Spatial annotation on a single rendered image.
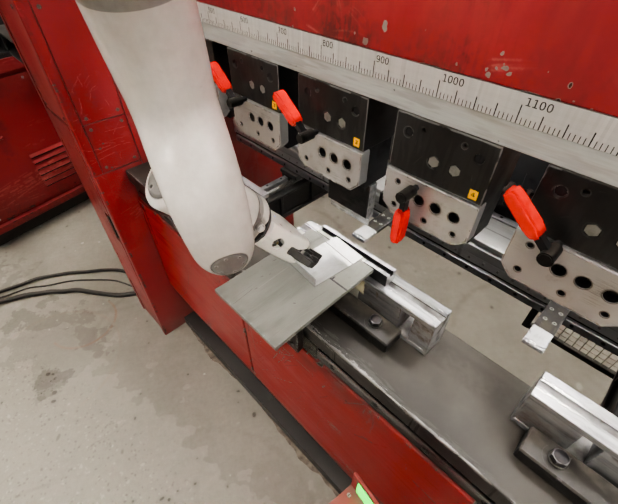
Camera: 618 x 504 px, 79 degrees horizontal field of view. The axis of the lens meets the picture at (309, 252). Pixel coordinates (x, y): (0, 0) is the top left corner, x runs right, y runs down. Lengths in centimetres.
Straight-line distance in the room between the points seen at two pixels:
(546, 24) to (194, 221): 39
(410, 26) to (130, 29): 32
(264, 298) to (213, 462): 104
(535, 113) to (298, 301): 47
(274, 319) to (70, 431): 135
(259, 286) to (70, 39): 86
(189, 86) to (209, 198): 10
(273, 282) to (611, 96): 56
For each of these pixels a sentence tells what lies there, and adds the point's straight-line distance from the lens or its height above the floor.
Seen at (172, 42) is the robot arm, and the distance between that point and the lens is 36.
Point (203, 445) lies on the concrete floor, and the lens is 170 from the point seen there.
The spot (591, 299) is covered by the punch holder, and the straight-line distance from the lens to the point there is 56.
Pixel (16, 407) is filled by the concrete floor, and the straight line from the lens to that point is 209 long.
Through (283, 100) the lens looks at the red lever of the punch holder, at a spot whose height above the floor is 130.
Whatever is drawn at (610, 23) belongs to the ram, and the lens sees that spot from 46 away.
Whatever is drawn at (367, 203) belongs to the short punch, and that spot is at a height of 114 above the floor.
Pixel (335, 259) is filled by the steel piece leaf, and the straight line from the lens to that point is 79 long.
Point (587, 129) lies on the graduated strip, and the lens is 48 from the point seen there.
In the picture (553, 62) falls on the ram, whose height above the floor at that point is 143.
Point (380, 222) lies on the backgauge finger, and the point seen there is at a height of 100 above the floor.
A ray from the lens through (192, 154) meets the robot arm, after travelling 39.
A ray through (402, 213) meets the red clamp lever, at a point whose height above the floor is 121.
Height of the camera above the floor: 155
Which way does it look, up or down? 44 degrees down
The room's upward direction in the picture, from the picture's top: straight up
